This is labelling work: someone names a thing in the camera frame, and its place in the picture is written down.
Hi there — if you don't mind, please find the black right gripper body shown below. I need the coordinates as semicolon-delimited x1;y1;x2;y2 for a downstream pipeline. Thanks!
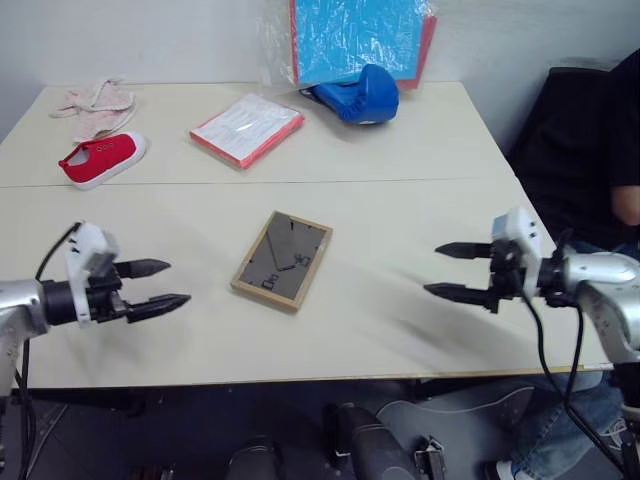
486;236;527;315

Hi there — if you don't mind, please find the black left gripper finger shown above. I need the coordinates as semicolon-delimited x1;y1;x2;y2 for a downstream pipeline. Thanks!
125;293;193;324
115;257;173;281

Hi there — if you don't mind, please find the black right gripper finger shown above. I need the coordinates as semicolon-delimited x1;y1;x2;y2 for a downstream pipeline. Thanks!
434;241;496;261
422;281;501;315

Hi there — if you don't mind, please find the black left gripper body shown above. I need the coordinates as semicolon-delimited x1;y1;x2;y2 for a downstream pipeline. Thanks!
87;257;133;324

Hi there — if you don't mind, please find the grey curved panel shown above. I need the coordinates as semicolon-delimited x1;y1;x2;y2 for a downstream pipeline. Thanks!
376;382;537;453

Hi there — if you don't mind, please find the red canvas shoe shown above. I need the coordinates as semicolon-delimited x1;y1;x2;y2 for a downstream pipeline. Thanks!
57;131;150;192

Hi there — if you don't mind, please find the pink cloth garment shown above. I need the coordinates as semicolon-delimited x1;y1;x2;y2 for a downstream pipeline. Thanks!
48;75;138;147

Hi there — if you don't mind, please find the red paper pack in plastic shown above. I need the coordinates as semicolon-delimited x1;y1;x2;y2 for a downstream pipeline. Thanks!
188;92;307;173

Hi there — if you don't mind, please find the large dark rounded shape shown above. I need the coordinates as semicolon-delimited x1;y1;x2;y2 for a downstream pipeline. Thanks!
323;401;419;480

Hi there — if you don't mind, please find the small dark rounded shape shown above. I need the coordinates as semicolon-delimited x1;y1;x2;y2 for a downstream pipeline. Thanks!
223;435;282;480

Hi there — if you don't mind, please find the blue boxing glove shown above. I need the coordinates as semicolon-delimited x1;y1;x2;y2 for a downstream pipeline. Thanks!
298;62;402;127

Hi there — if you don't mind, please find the person in black shirt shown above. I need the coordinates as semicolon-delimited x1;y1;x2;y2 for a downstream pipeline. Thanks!
414;46;640;480

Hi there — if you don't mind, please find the blue sheet pack in plastic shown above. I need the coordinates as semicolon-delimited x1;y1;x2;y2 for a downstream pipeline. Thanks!
256;0;440;95

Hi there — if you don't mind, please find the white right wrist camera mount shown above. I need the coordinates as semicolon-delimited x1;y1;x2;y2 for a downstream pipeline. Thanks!
491;206;547;301

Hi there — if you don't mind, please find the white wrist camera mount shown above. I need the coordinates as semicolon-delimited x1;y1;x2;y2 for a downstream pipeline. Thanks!
491;206;547;301
63;221;121;329

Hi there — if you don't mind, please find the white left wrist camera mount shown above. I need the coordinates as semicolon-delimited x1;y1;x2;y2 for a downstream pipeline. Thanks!
63;221;121;329

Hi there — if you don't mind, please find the wooden framed picture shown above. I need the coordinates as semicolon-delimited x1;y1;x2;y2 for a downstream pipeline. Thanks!
229;209;335;315

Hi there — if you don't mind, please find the black metal bracket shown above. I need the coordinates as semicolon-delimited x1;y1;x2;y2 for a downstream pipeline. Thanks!
413;435;447;480

